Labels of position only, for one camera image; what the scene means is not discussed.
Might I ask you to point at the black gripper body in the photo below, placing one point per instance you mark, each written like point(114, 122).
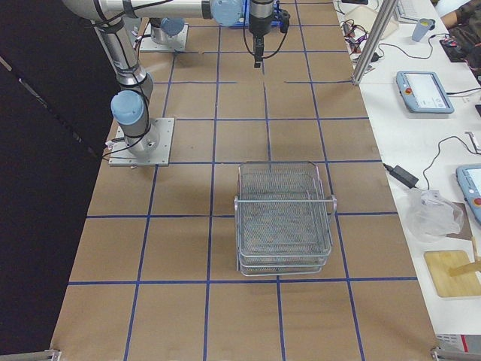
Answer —
point(258, 25)

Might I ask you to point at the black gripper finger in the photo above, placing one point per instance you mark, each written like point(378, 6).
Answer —
point(258, 50)

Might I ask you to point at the cream plastic tray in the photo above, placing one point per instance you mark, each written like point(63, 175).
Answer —
point(365, 17)

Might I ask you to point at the grey cup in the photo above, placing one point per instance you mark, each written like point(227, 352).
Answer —
point(422, 27)

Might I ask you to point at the blue teach pendant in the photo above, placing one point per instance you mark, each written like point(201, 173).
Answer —
point(423, 93)
point(468, 177)

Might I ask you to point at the black power adapter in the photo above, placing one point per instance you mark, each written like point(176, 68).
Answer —
point(403, 176)

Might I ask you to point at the clear plastic bag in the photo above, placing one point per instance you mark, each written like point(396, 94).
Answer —
point(430, 214)

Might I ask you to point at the wooden cutting board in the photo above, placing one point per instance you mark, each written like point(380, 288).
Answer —
point(452, 273)

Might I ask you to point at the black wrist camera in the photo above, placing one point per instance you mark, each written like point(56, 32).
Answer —
point(284, 19)

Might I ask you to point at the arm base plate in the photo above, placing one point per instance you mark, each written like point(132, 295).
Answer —
point(175, 45)
point(153, 149)

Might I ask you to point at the aluminium frame post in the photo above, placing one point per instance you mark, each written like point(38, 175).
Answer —
point(380, 23)

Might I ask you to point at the silver wire mesh shelf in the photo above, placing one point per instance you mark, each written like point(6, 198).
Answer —
point(282, 219)

